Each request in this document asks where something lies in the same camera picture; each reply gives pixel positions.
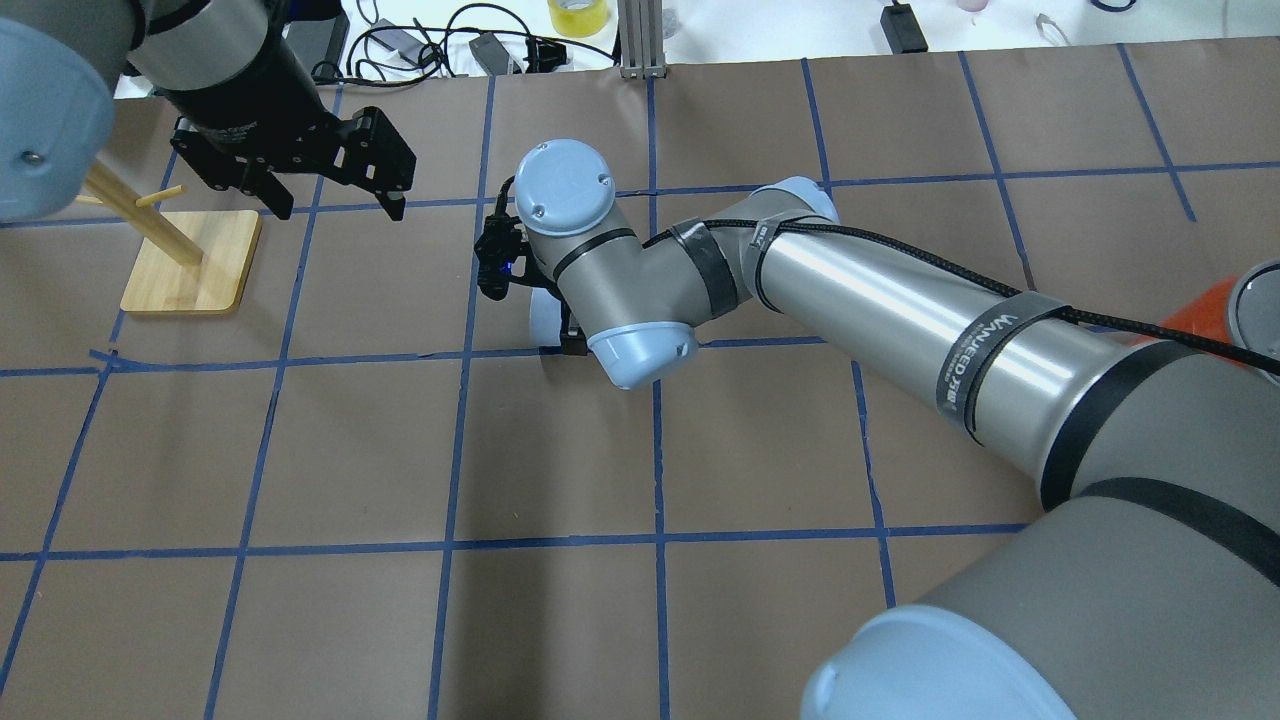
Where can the black gripper body near stand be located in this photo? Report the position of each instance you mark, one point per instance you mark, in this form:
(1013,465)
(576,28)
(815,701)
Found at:
(247,97)

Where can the yellow tape roll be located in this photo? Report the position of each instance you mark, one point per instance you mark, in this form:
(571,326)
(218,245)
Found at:
(578,18)

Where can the black power adapter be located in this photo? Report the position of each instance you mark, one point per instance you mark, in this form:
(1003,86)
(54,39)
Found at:
(901,29)

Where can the stand-side gripper black finger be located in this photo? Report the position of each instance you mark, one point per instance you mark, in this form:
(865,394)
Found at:
(388,187)

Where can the wooden cup stand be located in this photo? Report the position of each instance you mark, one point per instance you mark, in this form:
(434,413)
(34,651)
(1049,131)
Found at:
(190,262)

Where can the silver robot arm near stand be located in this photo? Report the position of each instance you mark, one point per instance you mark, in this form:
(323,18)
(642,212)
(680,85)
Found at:
(62,61)

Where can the orange can with grey lid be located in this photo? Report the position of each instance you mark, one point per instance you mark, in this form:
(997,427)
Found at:
(1242,310)

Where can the silver robot arm near can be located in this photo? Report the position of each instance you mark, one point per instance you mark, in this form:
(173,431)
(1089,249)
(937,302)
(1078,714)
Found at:
(1147,590)

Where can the stand-side gripper finger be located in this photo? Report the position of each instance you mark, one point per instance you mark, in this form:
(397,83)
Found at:
(263,186)

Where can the black gripper body near can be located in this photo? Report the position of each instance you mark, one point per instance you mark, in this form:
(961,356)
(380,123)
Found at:
(573,343)

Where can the aluminium frame post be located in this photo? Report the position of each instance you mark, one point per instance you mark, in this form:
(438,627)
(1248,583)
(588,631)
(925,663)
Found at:
(640,40)

